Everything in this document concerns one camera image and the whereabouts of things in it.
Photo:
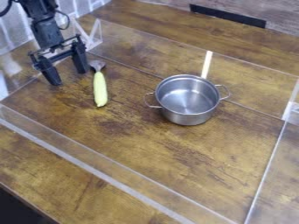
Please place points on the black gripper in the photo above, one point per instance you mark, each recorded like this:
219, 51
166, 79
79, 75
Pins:
70, 48

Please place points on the green handled metal spoon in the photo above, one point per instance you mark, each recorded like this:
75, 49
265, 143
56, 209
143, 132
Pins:
100, 90

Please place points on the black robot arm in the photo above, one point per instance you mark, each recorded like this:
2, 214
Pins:
46, 30

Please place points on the small steel pot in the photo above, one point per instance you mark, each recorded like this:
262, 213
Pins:
187, 99

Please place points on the clear acrylic front barrier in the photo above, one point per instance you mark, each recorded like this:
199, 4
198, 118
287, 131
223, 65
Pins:
155, 194

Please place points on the clear acrylic barrier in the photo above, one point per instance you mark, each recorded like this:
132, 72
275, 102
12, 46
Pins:
155, 194
275, 205

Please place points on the black strip on backboard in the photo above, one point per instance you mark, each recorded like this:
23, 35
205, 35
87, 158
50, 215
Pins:
246, 20

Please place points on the clear acrylic right barrier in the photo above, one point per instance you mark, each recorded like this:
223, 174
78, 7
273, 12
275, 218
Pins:
275, 205

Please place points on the clear acrylic triangle bracket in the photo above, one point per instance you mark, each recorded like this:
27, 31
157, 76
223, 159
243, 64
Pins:
92, 38

